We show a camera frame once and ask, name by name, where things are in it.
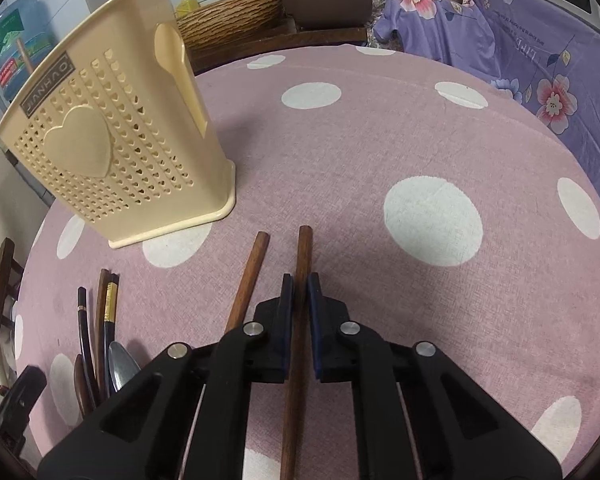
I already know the wicker basket sink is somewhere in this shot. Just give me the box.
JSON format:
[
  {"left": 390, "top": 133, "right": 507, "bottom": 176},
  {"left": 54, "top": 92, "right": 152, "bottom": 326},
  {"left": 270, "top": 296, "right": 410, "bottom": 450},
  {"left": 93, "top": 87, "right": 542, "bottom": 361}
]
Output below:
[{"left": 175, "top": 0, "right": 283, "bottom": 51}]

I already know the black chopstick with gold band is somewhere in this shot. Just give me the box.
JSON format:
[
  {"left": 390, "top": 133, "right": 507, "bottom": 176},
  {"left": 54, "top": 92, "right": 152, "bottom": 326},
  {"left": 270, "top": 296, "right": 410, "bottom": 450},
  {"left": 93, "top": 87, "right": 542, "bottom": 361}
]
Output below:
[{"left": 76, "top": 286, "right": 103, "bottom": 408}]

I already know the small dark wooden stool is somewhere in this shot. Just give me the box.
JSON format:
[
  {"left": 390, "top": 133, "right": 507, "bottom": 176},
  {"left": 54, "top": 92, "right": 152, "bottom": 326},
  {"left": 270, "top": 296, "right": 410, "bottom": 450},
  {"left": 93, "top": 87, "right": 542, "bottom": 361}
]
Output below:
[{"left": 0, "top": 237, "right": 17, "bottom": 338}]

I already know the metal spoon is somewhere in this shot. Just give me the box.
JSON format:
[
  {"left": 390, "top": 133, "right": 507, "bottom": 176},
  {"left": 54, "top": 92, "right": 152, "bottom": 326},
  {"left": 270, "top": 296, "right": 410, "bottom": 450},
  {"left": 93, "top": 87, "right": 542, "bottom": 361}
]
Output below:
[{"left": 107, "top": 341, "right": 141, "bottom": 393}]

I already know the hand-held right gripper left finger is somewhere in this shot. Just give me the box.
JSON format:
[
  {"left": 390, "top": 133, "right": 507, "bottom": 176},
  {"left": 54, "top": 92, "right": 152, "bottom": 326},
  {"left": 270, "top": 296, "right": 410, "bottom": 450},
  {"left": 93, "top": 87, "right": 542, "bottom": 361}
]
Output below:
[{"left": 37, "top": 274, "right": 296, "bottom": 480}]

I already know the purple floral cloth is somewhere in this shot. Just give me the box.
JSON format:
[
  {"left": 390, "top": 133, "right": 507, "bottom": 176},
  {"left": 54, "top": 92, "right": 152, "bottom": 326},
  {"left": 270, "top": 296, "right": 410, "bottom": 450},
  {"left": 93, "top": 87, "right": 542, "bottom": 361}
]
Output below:
[{"left": 372, "top": 0, "right": 600, "bottom": 231}]

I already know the cream plastic utensil holder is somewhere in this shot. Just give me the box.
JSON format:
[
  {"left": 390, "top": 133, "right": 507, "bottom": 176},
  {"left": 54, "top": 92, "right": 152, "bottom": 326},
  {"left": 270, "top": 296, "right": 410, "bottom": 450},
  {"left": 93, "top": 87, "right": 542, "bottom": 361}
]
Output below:
[{"left": 0, "top": 0, "right": 237, "bottom": 250}]

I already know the blue water jug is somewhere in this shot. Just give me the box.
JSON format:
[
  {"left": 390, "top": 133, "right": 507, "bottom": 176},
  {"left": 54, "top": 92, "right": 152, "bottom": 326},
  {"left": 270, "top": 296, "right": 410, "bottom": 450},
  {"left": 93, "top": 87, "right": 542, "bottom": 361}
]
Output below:
[{"left": 0, "top": 0, "right": 53, "bottom": 106}]

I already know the pink polka-dot round table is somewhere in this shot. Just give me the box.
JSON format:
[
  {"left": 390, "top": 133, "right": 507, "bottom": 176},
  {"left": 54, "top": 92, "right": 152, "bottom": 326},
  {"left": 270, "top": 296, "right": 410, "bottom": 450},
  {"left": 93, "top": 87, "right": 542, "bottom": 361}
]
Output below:
[{"left": 12, "top": 44, "right": 600, "bottom": 480}]

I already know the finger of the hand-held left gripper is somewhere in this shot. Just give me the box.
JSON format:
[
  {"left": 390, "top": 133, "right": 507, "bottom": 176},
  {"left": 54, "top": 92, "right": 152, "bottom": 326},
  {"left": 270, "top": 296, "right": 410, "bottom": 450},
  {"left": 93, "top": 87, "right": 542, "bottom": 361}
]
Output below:
[{"left": 0, "top": 366, "right": 48, "bottom": 456}]

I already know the dark wooden counter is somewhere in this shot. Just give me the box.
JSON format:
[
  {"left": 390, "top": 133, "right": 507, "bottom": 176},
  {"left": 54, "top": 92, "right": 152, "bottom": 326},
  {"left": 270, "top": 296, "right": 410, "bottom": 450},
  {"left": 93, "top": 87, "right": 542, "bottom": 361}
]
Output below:
[{"left": 185, "top": 17, "right": 368, "bottom": 73}]

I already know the black chopstick with gold pattern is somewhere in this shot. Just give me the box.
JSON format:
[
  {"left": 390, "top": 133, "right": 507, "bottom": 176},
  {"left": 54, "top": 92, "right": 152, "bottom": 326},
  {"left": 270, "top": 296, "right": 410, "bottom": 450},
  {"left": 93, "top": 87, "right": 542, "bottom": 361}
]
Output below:
[{"left": 102, "top": 272, "right": 121, "bottom": 396}]

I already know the brown wooden chopstick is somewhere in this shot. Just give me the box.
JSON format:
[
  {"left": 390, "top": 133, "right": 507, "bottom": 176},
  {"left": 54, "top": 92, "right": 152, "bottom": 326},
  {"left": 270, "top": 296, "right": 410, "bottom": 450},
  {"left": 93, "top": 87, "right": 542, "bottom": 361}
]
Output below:
[
  {"left": 279, "top": 225, "right": 315, "bottom": 480},
  {"left": 224, "top": 231, "right": 270, "bottom": 333}
]

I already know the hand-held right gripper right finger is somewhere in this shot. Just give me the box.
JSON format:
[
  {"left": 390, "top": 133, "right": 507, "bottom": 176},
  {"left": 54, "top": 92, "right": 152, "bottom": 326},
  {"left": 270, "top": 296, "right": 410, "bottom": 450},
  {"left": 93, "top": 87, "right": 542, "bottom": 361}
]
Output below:
[{"left": 307, "top": 272, "right": 563, "bottom": 480}]

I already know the dark wooden spoon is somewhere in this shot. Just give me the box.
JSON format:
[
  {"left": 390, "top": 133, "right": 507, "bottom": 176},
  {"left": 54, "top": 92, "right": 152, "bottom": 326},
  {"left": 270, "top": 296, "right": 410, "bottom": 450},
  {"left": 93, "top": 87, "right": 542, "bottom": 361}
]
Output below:
[{"left": 73, "top": 354, "right": 98, "bottom": 417}]

